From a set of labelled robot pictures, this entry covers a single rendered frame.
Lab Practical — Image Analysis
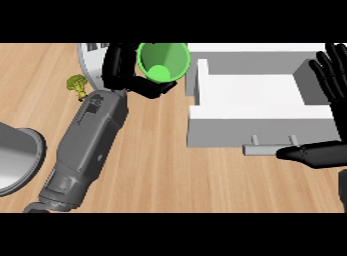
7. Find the green broccoli floret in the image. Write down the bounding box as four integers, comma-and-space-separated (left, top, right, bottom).
65, 74, 88, 102

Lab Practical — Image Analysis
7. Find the white cabinet body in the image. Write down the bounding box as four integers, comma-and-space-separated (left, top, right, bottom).
186, 42, 347, 77

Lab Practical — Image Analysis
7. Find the green cup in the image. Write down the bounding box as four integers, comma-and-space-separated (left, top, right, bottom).
134, 42, 192, 84

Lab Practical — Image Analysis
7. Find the grey drawer handle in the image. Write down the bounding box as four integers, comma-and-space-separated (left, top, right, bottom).
242, 134, 305, 157

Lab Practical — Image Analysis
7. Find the grey metal pot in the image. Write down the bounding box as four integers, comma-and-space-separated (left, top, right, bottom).
0, 114, 47, 198

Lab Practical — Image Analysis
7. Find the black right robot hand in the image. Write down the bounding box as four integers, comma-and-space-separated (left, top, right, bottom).
274, 42, 347, 169

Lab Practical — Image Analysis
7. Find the white open drawer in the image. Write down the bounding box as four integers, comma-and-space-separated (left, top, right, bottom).
184, 58, 342, 149

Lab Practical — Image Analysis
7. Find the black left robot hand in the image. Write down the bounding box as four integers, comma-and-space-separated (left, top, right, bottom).
100, 42, 178, 100

